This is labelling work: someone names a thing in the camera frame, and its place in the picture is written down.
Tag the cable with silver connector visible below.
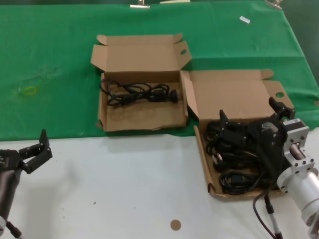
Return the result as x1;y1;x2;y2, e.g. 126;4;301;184
264;195;284;239

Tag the silver metal clip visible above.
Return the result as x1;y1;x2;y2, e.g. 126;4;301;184
129;0;151;9
264;0;284;10

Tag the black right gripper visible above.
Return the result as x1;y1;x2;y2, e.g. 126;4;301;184
218;96;296;152

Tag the black left wrist camera housing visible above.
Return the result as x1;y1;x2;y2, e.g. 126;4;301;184
0;169;22;220

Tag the green table cloth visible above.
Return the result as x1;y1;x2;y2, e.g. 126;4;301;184
0;0;319;143

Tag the cardboard box holding power cords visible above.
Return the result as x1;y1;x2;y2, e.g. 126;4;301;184
179;69;295;202

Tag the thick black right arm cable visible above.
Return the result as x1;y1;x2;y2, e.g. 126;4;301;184
252;183;276;239

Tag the black right wrist camera housing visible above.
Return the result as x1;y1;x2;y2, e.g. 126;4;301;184
254;143;285;181

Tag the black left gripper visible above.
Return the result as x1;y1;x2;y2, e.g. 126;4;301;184
0;128;53;174

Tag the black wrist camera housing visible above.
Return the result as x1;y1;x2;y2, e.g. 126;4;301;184
254;143;285;181
0;169;22;220

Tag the cardboard box with torn edge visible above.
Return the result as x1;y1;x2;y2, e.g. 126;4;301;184
90;33;192;132

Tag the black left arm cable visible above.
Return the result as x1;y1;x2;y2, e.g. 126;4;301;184
6;221;23;239

